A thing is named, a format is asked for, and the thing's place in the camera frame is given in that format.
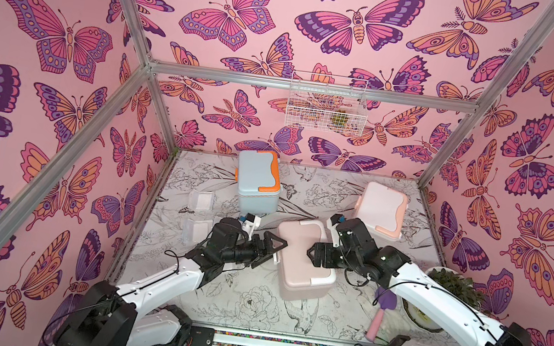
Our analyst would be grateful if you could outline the grey and orange first aid box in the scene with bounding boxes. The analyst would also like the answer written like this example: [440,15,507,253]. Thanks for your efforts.
[235,150,282,216]

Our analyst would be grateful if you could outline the purple and pink brush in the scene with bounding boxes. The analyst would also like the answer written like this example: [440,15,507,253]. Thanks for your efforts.
[365,287,398,342]

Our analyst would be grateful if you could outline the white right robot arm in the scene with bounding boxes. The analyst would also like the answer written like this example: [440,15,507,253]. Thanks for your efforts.
[306,214,531,346]

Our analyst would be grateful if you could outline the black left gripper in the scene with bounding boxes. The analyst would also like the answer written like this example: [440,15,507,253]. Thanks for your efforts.
[219,226,287,275]

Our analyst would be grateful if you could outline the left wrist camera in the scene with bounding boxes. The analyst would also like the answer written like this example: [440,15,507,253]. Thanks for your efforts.
[241,214,262,240]

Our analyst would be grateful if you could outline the white wire basket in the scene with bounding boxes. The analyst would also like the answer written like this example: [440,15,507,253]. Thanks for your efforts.
[283,79,368,137]

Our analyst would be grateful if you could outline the potted green plant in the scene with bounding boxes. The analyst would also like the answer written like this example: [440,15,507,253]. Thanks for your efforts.
[402,266,485,334]

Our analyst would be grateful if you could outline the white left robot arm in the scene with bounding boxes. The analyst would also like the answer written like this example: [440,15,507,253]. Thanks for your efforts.
[46,217,289,346]

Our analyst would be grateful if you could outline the pink first aid box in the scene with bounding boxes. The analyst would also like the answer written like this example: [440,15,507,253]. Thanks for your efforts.
[274,220,337,302]

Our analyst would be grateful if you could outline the white and peach first aid box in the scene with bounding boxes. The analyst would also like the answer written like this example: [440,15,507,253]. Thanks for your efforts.
[353,181,409,241]

